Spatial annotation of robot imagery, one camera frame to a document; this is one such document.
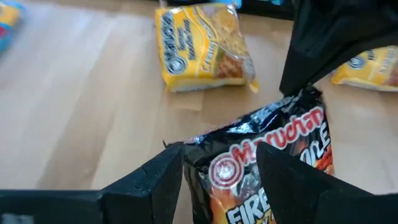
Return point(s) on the yellow Maruchan chicken noodles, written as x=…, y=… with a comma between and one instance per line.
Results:
x=199, y=46
x=373, y=71

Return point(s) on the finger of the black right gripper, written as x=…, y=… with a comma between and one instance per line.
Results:
x=335, y=31

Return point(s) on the black Maruchan fire noodles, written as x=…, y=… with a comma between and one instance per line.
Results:
x=224, y=168

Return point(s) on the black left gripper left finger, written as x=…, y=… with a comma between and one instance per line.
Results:
x=149, y=193

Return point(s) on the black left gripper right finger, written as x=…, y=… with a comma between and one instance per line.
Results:
x=292, y=193

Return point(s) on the yellow noodle packet top-right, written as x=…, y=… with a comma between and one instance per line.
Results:
x=7, y=18

